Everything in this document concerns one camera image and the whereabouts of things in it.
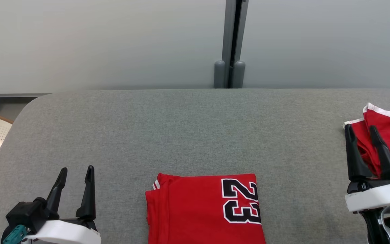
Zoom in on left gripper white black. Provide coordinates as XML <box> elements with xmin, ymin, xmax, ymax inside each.
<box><xmin>22</xmin><ymin>165</ymin><xmax>102</xmax><ymax>244</ymax></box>

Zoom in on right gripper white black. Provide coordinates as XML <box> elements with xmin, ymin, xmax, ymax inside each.
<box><xmin>344</xmin><ymin>124</ymin><xmax>390</xmax><ymax>212</ymax></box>

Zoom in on red jersey shirt white sleeves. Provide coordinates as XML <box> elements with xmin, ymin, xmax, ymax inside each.
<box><xmin>145</xmin><ymin>172</ymin><xmax>267</xmax><ymax>244</ymax></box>

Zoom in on left teal plug camera cable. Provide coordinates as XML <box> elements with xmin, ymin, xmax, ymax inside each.
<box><xmin>2</xmin><ymin>225</ymin><xmax>28</xmax><ymax>244</ymax></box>

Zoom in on grey metal floor rail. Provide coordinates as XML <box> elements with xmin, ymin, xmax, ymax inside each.
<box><xmin>0</xmin><ymin>93</ymin><xmax>52</xmax><ymax>100</ymax></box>

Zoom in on grey metal partition post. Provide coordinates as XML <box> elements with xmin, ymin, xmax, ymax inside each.
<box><xmin>214</xmin><ymin>0</ymin><xmax>250</xmax><ymax>89</ymax></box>

